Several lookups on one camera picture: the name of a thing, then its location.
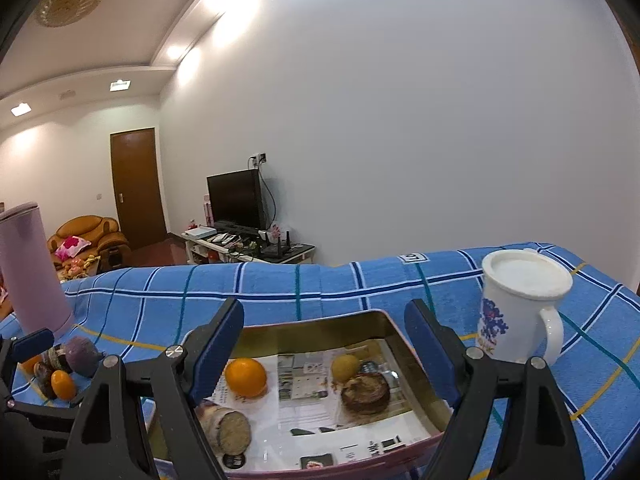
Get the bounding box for small orange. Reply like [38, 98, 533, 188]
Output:
[50, 370, 77, 401]

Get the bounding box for large orange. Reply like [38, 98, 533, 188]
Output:
[224, 358, 268, 399]

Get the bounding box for dark brown mangosteen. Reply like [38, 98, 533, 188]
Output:
[341, 373, 390, 415]

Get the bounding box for dark brown chestnut fruit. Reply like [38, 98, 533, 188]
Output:
[32, 361, 56, 400]

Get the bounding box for cut dark fruit piece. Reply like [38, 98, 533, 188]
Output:
[42, 344, 73, 374]

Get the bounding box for pink thermos jug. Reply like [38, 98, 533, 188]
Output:
[1, 203, 75, 338]

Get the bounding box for purple round fruit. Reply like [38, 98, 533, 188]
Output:
[63, 336, 105, 378]

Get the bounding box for pink floral cushion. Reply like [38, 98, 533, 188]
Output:
[54, 235, 91, 262]

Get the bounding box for blue plaid tablecloth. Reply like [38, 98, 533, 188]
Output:
[0, 242, 640, 480]

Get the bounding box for cut taro piece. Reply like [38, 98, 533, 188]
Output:
[195, 402, 252, 456]

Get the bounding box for orange leather sofa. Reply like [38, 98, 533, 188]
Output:
[47, 214, 131, 272]

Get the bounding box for white floral mug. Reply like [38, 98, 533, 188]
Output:
[475, 249, 573, 365]

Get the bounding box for brown wooden door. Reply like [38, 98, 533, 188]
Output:
[110, 128, 167, 249]

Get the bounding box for white tv stand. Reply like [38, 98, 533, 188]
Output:
[179, 230, 316, 264]

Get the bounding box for yellow small fruit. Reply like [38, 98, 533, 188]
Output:
[331, 353, 360, 384]

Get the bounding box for metal tin box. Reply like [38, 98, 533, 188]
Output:
[146, 309, 454, 478]

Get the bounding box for black television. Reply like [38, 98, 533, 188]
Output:
[206, 169, 266, 230]

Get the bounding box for wall power socket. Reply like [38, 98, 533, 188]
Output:
[252, 153, 267, 165]

